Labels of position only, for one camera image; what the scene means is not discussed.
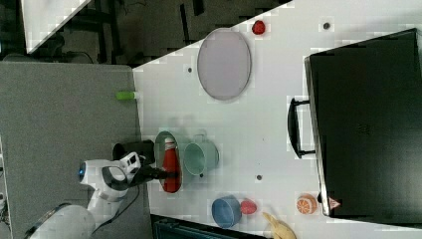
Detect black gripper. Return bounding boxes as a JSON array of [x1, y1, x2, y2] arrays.
[[132, 165, 178, 186]]

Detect red felt ketchup bottle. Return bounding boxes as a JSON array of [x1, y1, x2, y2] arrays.
[[163, 137, 181, 193]]

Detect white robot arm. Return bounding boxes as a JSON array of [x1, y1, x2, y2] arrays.
[[24, 151, 179, 239]]

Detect black pan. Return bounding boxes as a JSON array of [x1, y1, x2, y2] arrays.
[[112, 139, 155, 164]]

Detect green mug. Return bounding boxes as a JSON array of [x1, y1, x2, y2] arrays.
[[184, 134, 220, 176]]

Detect blue bowl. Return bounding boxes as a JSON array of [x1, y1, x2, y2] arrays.
[[211, 195, 242, 229]]

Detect green cylinder object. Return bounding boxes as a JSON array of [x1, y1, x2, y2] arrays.
[[115, 92, 136, 101]]

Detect red strawberry near bowl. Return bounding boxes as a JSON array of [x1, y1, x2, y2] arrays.
[[241, 199, 257, 215]]

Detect grey round plate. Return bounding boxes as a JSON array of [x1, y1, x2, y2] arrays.
[[197, 28, 252, 101]]

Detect yellow banana toy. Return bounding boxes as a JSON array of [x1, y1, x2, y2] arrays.
[[263, 212, 297, 239]]

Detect orange slice toy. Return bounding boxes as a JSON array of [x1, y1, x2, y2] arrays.
[[297, 193, 317, 215]]

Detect red strawberry near plate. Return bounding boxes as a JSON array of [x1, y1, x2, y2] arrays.
[[252, 20, 266, 35]]

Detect toaster oven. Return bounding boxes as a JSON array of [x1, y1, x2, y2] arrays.
[[304, 29, 422, 228]]

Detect black cable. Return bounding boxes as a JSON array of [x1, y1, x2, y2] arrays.
[[91, 185, 141, 235]]

